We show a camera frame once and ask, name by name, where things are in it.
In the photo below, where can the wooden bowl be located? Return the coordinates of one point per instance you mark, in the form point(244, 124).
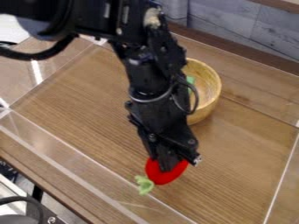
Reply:
point(205, 78)

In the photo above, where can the green rectangular block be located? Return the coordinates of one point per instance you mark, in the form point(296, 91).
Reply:
point(191, 81)

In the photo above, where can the red plush strawberry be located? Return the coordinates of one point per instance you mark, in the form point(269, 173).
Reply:
point(155, 177)

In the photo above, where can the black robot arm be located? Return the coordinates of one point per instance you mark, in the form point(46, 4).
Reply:
point(135, 28)

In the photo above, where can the black metal table bracket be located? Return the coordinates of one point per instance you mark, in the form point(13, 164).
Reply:
point(50, 216)

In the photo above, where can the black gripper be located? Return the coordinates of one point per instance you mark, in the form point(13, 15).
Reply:
point(161, 121)

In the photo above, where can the clear acrylic tray wall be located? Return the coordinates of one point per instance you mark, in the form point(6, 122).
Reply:
point(67, 138)

